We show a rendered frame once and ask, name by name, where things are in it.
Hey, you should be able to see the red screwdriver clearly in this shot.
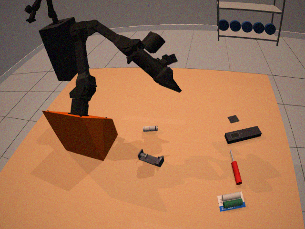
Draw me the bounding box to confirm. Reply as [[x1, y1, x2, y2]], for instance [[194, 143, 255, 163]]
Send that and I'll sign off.
[[230, 150, 242, 185]]

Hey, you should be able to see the white cylindrical battery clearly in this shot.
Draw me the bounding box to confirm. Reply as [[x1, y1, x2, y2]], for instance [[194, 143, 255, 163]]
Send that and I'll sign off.
[[143, 126, 158, 132]]

